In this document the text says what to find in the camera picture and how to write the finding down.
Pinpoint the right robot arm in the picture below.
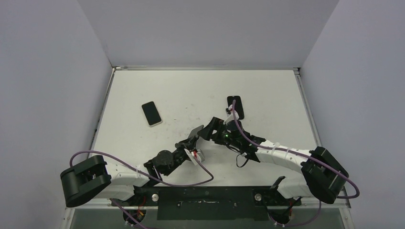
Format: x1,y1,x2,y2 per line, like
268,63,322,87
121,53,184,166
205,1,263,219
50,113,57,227
198,117,349,205

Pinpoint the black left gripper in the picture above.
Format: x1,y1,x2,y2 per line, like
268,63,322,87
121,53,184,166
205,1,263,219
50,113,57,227
164,135,197,176

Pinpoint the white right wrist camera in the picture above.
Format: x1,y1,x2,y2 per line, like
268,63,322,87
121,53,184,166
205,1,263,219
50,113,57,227
224,105,239,125

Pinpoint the aluminium frame rail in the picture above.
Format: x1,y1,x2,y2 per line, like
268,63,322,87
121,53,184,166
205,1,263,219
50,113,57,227
64,186,351,210

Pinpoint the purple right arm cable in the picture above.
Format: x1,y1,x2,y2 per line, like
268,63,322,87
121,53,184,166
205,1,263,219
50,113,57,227
231,100,361,228

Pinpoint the black phone case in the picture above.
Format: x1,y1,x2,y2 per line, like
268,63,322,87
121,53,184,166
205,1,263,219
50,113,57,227
226,95,245,120

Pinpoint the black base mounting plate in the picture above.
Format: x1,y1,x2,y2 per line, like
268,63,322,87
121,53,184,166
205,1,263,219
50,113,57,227
127,186,290,221

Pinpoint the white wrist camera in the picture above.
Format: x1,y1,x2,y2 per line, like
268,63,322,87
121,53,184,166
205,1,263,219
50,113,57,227
184,149,205,166
224,105,239,125

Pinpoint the phone in beige case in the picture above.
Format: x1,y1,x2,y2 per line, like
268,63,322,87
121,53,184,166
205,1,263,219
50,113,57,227
141,101,162,127

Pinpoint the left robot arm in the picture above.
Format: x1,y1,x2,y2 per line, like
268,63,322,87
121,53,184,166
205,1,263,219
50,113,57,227
60,125,203,208

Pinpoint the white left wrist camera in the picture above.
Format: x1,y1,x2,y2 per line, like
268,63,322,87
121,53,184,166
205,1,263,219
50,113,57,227
184,149,205,166

